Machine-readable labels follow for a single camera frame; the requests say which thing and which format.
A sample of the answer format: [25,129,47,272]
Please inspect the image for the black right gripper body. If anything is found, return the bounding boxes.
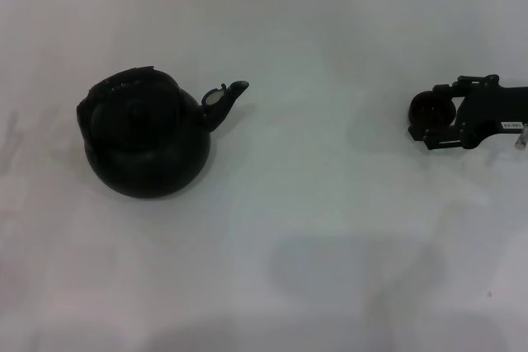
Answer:
[452,82,528,151]

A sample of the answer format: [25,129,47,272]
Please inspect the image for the small dark teacup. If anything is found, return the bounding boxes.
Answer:
[407,91,458,133]

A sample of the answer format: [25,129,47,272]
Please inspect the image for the black round teapot with handle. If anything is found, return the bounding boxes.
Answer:
[76,65,251,199]

